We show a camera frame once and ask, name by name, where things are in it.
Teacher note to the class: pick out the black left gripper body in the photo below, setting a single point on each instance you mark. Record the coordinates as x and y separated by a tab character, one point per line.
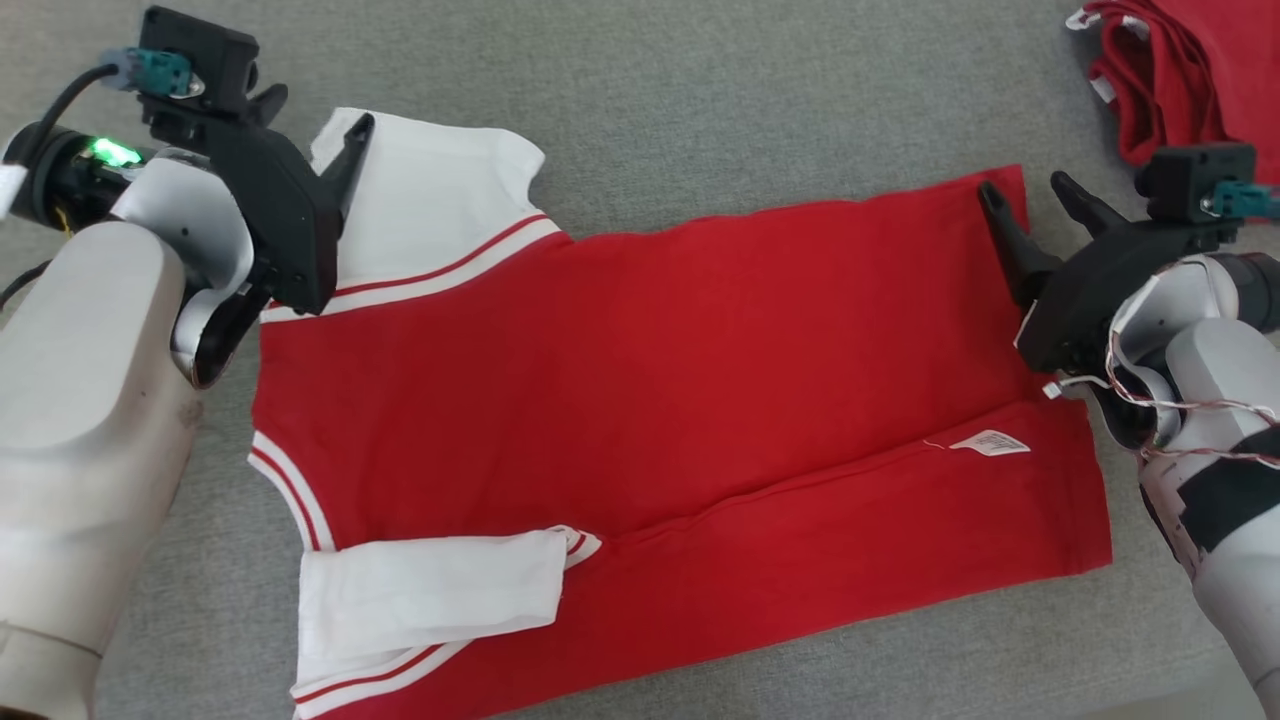
275	210

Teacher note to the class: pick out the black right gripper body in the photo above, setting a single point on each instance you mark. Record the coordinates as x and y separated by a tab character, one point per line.
1110	290

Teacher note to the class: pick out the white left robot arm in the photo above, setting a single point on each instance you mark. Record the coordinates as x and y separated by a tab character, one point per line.
80	420

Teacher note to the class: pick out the folded plain red garment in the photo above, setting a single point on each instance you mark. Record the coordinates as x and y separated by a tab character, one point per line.
1190	80

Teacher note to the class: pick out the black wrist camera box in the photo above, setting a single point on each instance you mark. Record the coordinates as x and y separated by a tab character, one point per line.
200	60
1195	180

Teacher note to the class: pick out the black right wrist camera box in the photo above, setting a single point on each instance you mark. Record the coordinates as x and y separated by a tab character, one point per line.
1195	180

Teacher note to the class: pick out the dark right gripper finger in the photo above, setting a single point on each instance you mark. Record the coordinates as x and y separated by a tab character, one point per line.
1018	245
1090	212

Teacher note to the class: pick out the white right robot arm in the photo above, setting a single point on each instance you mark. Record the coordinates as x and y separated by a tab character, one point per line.
1225	400

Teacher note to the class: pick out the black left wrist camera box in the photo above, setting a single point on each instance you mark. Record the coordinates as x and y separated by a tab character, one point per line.
200	60

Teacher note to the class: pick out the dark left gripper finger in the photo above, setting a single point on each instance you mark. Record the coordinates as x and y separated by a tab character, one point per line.
347	160

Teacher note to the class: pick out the red shirt with white sleeves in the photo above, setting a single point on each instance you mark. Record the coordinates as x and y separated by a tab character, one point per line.
650	400

